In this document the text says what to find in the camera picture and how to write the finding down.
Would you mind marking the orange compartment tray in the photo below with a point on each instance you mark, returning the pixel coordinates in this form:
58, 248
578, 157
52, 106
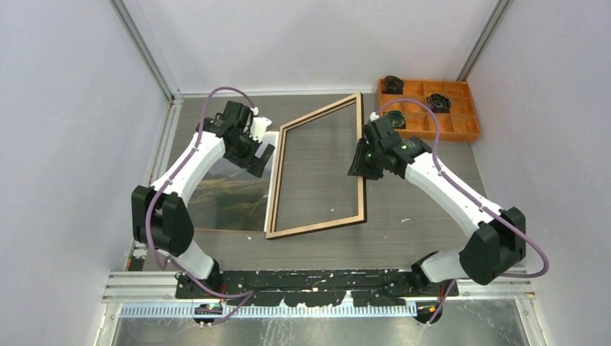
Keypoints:
460, 125

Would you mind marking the aluminium front rail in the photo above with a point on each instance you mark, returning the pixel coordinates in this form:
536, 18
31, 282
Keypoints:
250, 294

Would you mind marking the black tape roll middle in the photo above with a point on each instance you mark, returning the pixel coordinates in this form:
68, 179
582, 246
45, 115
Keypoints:
439, 103

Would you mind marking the black tape roll back left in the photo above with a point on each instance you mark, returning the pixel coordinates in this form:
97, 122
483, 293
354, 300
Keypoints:
391, 85

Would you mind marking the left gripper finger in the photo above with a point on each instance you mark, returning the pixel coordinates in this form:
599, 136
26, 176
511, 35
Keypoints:
265, 155
256, 167

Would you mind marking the black green tape roll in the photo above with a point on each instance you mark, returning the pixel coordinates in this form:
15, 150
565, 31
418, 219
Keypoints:
397, 119

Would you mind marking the wooden picture frame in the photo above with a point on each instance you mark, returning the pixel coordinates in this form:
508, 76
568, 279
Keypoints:
310, 188

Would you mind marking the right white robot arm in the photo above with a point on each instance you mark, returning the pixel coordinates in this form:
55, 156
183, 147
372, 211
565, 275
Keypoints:
494, 235

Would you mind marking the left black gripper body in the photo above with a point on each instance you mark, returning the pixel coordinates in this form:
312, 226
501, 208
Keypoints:
246, 151

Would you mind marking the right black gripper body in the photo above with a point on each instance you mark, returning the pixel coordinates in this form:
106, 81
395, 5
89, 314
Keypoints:
372, 154

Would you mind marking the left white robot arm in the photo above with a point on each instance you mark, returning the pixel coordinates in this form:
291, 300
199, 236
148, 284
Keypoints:
160, 217

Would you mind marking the landscape photo print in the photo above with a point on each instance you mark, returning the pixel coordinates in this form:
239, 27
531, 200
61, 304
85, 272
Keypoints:
228, 198

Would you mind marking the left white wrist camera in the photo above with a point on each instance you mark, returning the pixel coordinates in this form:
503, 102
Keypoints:
259, 125

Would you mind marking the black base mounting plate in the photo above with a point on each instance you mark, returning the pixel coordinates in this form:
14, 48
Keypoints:
318, 288

